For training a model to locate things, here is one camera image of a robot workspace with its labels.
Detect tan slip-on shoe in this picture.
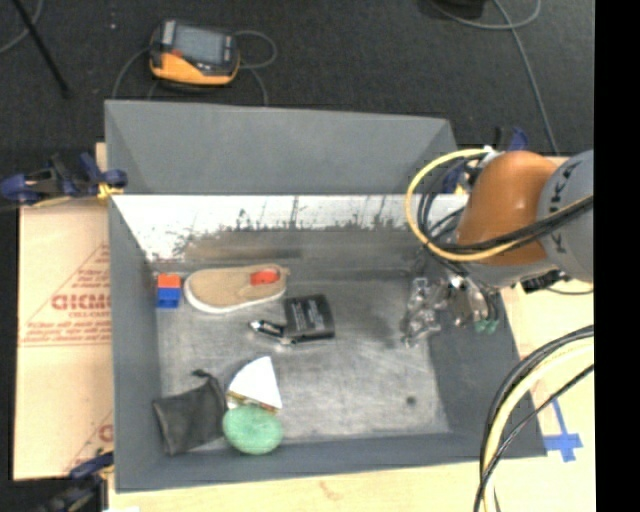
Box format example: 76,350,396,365
183,264,292,315

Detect green round sponge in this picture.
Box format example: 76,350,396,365
221,405,285,456

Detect white triangular toy sandwich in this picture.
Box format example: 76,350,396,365
226,355,284,413

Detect blue and orange toy block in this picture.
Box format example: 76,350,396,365
156,273,182,310

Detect black flat box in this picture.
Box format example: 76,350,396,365
282,293,337,345

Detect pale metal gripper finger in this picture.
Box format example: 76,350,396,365
399,307,444,349
408,278,450,312

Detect small black and silver tool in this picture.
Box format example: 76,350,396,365
249,319,290,342

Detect grey metal bin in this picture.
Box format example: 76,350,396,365
103,99,548,492

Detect black cloth pouch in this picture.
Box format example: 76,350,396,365
151,369,230,457

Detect brown cardboard board red print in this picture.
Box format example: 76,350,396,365
11,193,116,482

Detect black cylinder on white bracket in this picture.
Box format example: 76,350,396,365
519,269,571,295

